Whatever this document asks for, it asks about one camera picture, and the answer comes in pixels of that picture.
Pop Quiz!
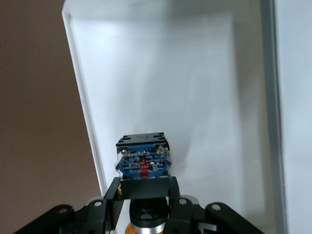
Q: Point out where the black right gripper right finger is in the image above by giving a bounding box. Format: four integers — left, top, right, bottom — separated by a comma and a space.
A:
162, 176, 264, 234

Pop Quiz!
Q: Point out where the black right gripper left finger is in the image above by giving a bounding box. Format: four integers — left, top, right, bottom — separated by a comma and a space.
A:
13, 176, 128, 234

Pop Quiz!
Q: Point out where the blue black pushbutton switch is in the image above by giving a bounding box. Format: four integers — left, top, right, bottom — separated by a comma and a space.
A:
114, 131, 173, 234

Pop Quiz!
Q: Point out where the white plastic bin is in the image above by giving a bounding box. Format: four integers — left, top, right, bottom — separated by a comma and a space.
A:
61, 0, 277, 234

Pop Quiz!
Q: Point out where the white drawer cabinet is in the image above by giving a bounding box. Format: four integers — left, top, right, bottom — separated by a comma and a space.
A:
259, 0, 312, 234

